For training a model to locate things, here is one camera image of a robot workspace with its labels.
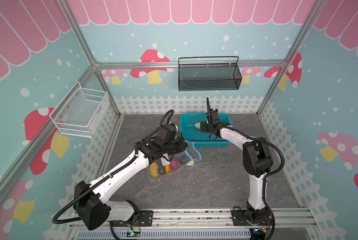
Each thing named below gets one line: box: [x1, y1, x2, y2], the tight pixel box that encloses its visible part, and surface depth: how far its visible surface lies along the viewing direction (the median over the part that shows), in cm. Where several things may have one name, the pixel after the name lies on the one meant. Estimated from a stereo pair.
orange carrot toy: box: [165, 164, 171, 173], surface depth 89 cm
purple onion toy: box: [170, 156, 181, 170], surface depth 89 cm
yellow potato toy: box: [149, 161, 159, 178], surface depth 87 cm
